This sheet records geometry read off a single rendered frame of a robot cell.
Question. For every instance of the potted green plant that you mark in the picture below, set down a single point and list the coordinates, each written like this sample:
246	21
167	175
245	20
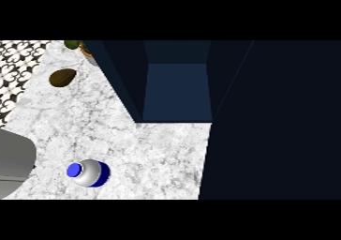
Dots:
83	50

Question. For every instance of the dark blue open cabinet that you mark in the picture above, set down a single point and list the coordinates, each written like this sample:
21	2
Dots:
176	93

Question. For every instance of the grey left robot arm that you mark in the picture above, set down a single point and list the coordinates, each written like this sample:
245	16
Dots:
9	162

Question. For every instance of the dark blue cabinet door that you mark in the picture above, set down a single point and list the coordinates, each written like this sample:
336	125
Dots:
279	125

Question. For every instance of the brown oval avocado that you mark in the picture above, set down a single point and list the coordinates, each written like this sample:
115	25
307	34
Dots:
62	78

